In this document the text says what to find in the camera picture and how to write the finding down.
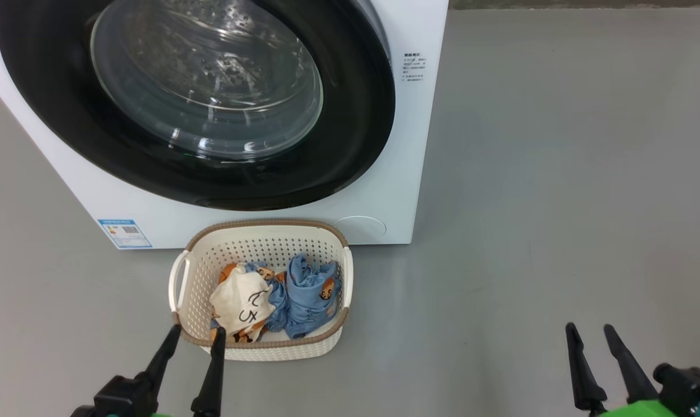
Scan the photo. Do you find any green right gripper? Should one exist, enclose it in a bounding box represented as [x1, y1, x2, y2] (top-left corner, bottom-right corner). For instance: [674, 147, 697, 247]
[566, 323, 676, 417]

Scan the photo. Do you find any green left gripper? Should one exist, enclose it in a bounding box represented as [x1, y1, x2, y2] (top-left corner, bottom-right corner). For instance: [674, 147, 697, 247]
[133, 324, 227, 417]

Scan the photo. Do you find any cream and blue bear garment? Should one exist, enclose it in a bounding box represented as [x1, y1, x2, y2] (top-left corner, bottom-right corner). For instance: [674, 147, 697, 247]
[209, 262, 276, 343]

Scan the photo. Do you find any blue bear print garment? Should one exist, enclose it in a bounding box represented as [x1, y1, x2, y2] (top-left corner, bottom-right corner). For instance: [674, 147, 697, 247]
[256, 254, 342, 340]

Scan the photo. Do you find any black round glass machine door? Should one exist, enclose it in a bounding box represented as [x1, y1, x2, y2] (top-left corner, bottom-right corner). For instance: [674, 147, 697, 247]
[0, 0, 396, 212]

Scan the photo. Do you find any cream perforated laundry basket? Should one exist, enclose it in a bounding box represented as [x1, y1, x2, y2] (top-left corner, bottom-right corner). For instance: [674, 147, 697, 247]
[167, 218, 355, 363]

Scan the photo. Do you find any white front-load washing machine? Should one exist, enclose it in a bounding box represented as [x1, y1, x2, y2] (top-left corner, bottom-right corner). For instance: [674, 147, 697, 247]
[0, 0, 450, 251]

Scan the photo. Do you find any blue energy label sticker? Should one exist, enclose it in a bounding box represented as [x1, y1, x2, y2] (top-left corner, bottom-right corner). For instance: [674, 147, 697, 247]
[97, 218, 153, 250]

